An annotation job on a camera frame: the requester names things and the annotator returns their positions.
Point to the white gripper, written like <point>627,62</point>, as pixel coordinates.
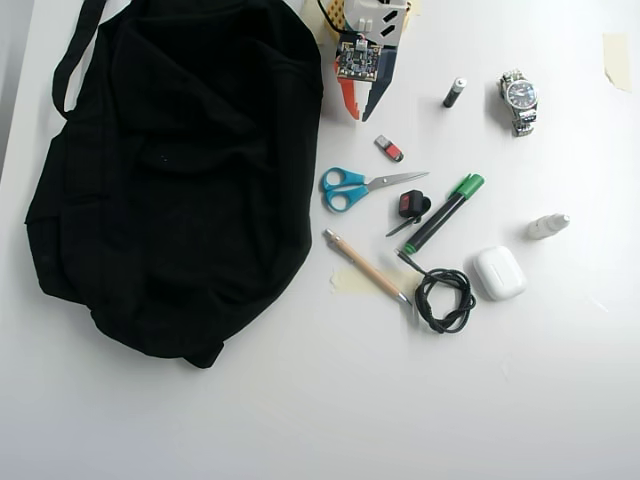
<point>376,96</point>

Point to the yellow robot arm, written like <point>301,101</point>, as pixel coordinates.
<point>336,10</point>

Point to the black fabric bag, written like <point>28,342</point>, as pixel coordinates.
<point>175,200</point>

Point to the red black USB stick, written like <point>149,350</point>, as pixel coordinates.
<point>392,149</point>

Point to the black AA battery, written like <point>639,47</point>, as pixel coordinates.
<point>454,94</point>

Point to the black green marker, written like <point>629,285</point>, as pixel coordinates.
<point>440,217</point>

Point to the silver wristwatch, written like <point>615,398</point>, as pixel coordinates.
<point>521,93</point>

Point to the wooden ballpoint pen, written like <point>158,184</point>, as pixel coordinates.
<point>370,270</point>

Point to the beige masking tape patch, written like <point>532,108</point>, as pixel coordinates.
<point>350,282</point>

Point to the white earbuds case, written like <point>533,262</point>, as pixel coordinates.
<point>497,273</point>

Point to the small white bottle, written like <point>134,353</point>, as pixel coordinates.
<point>545,227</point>

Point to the beige masking tape strip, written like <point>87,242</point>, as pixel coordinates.
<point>617,60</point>

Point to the bare camera circuit board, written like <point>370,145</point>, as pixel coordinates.
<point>359,59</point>

